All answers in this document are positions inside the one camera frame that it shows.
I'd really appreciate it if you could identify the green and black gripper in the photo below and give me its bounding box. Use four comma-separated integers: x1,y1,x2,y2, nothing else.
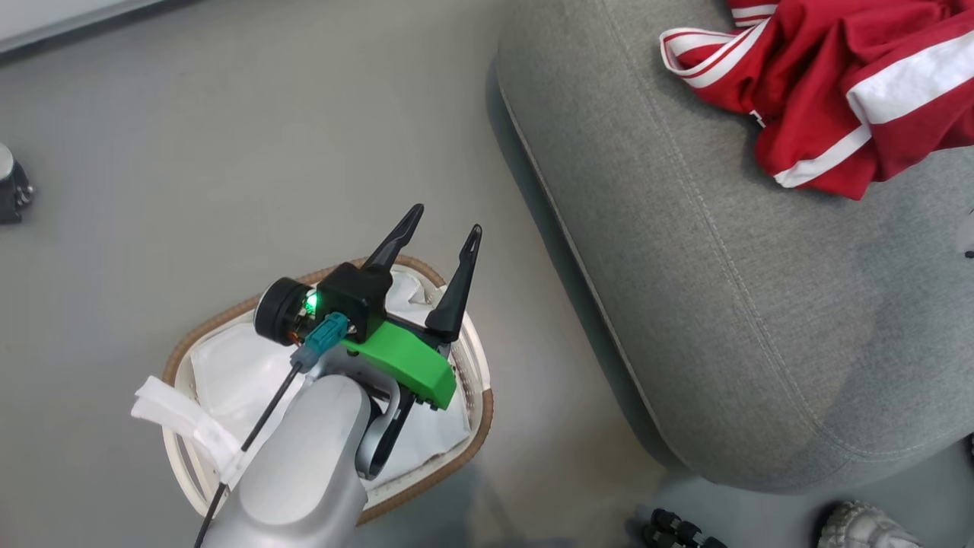
339,203,483,413

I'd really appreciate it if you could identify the red white striped garment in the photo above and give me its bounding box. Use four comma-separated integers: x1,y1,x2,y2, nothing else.
659,0,974,202

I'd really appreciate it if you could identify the grey fabric sofa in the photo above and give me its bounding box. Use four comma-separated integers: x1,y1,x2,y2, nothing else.
495,0,974,495

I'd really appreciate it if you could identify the white basket with wicker rim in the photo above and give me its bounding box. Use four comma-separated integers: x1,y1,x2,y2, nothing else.
131,255,495,527

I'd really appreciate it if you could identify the black round motor housing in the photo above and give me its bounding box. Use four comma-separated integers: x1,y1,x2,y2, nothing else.
253,276,316,348

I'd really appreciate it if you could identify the white basket liner cloth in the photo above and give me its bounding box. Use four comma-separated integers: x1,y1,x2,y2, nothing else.
190,270,473,489

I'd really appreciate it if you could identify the black and grey caster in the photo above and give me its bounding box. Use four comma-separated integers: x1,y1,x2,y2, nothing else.
0,142,36,226

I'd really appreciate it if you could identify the grey ribbed wheel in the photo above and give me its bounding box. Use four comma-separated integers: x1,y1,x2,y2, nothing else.
817,500,923,548

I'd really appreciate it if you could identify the teal cable connector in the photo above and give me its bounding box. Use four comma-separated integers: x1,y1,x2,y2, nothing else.
289,312,350,373

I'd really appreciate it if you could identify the thin black cable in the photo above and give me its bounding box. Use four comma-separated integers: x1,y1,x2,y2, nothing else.
193,362,303,548

